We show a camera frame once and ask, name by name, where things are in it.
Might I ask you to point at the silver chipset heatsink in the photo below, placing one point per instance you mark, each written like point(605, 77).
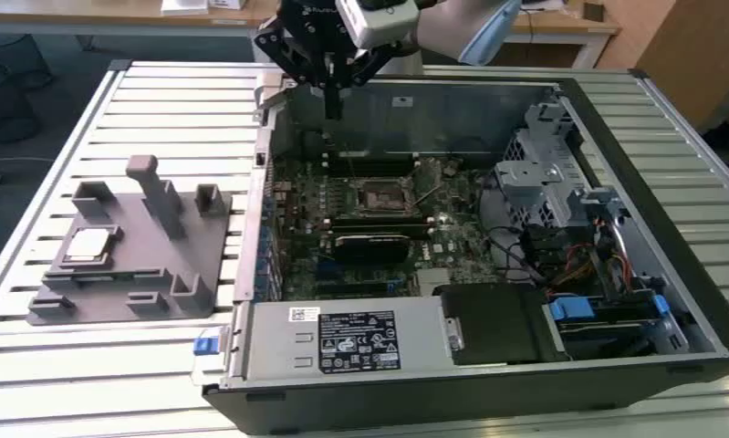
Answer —
point(433, 279)

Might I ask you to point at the blue case latch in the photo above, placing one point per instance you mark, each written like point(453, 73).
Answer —
point(206, 345)

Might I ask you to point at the black drive box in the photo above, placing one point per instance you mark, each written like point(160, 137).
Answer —
point(497, 324)

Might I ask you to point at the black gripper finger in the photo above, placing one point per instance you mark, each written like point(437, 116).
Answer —
point(373, 66)
point(270, 36)

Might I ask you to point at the silver power supply with label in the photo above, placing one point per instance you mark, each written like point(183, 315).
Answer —
point(279, 337)

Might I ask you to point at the CPU socket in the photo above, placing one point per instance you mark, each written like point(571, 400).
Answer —
point(379, 198)

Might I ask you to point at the blue disk carrier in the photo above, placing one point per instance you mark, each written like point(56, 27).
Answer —
point(571, 310)

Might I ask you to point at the wooden cabinet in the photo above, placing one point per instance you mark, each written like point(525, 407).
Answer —
point(692, 45)

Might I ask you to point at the silver metal drive cage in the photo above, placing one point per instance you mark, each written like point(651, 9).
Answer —
point(535, 182)

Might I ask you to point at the green RAM stick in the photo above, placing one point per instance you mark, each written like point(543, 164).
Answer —
point(136, 275)

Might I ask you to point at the black graphics card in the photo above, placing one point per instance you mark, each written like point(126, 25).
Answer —
point(370, 251)

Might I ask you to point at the small white box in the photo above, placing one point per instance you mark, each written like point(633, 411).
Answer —
point(227, 3)

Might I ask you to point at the green motherboard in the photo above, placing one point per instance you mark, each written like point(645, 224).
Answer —
point(461, 255)

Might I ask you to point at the black open PC case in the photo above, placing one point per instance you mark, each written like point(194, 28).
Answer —
point(400, 406)

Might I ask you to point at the grey plastic parts rack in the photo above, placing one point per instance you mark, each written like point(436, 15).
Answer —
point(139, 264)

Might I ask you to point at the white black-faced wrist camera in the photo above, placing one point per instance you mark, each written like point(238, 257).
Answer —
point(379, 25)

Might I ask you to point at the silver square CPU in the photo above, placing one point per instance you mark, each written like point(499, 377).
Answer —
point(87, 244)

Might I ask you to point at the wooden desk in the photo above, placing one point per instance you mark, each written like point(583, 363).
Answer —
point(218, 19)
point(559, 27)

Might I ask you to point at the small blue clip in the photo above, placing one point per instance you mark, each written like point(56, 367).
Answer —
point(660, 305)

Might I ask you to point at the thin metal locking lever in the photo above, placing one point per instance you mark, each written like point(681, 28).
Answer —
point(431, 188)
point(354, 166)

